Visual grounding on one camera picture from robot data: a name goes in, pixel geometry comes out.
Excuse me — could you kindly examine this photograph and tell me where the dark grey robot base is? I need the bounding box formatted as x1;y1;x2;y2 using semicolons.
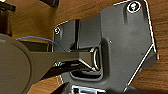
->
53;0;159;94

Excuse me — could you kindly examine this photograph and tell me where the grey robot torso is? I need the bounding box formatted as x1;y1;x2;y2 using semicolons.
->
0;33;103;94

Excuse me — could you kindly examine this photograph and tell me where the small white box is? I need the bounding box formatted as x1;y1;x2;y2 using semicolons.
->
73;85;102;94

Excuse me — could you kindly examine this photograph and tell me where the dark furniture leg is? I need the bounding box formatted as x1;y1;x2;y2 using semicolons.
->
0;3;17;35
43;0;60;8

